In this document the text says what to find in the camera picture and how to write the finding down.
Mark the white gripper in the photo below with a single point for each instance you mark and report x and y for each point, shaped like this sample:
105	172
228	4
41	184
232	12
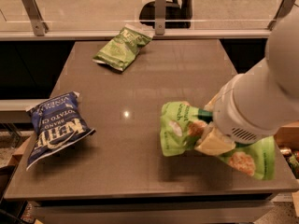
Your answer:
224	115

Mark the green rice chip bag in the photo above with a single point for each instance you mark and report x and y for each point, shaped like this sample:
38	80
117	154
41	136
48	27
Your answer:
182	125

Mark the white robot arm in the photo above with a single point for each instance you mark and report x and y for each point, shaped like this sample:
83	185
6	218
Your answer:
256	104

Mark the green jalapeno chip bag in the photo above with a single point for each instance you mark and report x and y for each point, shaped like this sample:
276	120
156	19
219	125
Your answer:
122	49

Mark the blue Kettle chip bag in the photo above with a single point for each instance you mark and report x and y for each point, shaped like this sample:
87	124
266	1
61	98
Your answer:
57	124

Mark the cans in box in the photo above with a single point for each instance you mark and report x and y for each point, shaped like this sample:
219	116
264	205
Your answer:
291	159

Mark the black office chair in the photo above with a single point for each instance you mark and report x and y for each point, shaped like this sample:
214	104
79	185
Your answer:
178	14

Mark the glass barrier panel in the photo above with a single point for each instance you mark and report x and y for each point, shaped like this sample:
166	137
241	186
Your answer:
101	15

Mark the middle metal rail bracket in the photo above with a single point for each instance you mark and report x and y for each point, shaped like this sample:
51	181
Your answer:
160	9

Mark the metal rail bracket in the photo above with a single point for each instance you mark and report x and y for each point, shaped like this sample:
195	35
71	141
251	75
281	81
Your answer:
284	9
38	25
160	9

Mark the right metal rail bracket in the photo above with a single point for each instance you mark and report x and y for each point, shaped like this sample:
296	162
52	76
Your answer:
284	9

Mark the left metal rail bracket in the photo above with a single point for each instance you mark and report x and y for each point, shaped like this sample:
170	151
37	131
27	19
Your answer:
38	25

